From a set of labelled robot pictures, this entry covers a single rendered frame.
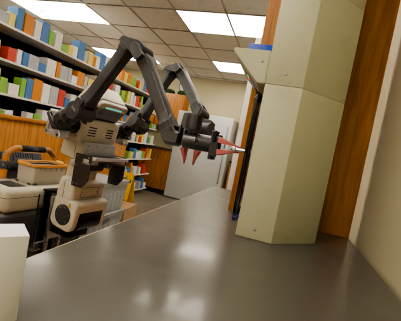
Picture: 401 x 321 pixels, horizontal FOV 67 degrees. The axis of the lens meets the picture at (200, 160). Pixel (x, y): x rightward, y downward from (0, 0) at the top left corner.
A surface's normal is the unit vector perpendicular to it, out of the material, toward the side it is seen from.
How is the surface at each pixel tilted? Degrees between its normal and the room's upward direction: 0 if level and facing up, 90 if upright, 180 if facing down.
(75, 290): 0
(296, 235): 90
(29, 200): 90
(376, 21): 90
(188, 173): 90
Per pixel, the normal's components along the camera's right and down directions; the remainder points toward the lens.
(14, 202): 0.90, 0.19
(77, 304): 0.18, -0.98
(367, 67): -0.26, 0.00
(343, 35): 0.48, 0.14
